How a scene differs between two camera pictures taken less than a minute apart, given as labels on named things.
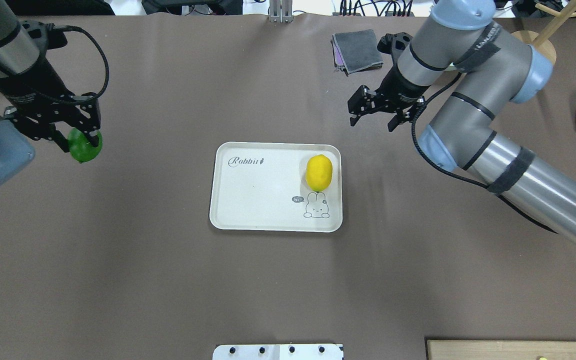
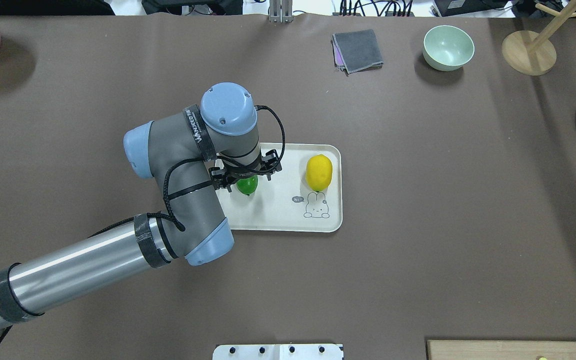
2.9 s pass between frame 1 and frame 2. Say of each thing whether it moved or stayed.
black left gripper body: moved
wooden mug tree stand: stayed
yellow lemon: stayed
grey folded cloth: stayed
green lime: moved
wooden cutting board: stayed
